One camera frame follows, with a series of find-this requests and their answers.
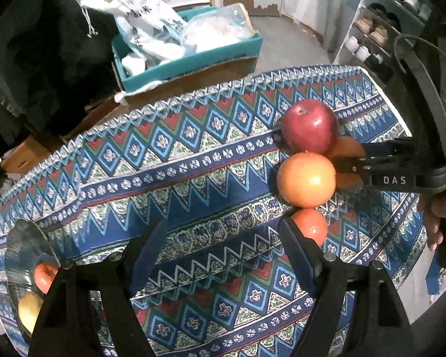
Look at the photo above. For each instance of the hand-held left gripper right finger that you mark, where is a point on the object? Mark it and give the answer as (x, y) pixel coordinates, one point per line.
(299, 256)

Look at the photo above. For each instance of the small cardboard box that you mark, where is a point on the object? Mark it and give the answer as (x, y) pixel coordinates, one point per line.
(26, 152)

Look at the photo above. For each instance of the blue patterned tablecloth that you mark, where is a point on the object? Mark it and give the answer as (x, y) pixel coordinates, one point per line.
(208, 156)

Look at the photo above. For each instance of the white floral bag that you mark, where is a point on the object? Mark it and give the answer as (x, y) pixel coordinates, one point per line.
(141, 7)

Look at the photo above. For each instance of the clear plastic bag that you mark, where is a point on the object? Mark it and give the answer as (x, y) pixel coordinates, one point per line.
(215, 26)

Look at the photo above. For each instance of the clear glass bowl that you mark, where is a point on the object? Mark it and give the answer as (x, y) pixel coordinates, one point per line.
(22, 249)

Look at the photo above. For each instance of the reddish tangerine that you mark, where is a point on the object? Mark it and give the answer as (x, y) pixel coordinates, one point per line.
(312, 227)

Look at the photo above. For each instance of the teal box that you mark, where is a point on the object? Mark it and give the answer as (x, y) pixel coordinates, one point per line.
(193, 67)

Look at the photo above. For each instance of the large cardboard box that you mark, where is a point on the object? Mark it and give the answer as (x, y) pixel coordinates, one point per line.
(223, 72)

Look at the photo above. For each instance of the yellow apple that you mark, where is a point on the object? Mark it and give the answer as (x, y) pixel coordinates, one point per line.
(29, 310)

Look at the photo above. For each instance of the red apple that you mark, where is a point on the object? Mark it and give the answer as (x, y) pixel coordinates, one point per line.
(308, 126)

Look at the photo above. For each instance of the large orange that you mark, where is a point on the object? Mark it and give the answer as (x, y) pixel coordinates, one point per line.
(304, 180)

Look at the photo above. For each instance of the person's right hand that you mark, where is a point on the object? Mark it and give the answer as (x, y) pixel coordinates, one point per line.
(433, 219)

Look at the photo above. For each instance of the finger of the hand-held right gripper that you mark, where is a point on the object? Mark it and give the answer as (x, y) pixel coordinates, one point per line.
(390, 148)
(353, 169)

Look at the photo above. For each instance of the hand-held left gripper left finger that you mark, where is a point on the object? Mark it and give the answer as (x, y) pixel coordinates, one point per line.
(148, 256)

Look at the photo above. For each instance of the grey shoe rack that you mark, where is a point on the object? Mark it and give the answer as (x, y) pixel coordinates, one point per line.
(356, 7)

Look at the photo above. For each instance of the small tangerine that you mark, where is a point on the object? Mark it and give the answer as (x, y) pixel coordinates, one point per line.
(44, 277)

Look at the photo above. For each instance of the black hooded coat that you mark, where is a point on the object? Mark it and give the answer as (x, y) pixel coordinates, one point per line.
(41, 63)

